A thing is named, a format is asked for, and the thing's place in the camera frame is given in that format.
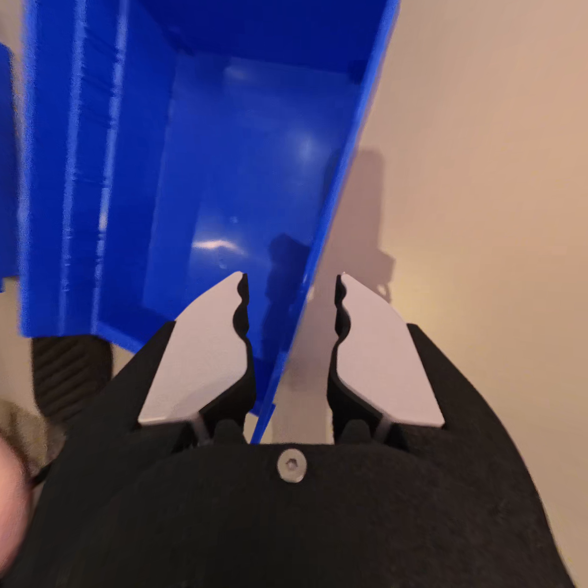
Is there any person's left forearm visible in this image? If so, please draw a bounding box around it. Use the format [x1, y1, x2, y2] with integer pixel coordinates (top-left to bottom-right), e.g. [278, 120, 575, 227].
[0, 434, 34, 572]

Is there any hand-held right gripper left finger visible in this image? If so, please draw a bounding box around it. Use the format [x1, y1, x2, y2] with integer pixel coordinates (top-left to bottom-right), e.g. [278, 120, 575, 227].
[138, 271, 257, 442]

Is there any black round mat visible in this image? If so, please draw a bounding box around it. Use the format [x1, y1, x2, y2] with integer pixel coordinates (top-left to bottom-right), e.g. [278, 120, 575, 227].
[31, 335, 115, 421]

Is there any grey desk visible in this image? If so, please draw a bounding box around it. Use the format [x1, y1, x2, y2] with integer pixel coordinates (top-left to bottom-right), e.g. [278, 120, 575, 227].
[0, 0, 588, 575]

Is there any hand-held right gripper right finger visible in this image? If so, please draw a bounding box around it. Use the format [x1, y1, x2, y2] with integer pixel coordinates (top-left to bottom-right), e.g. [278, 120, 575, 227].
[327, 273, 445, 444]

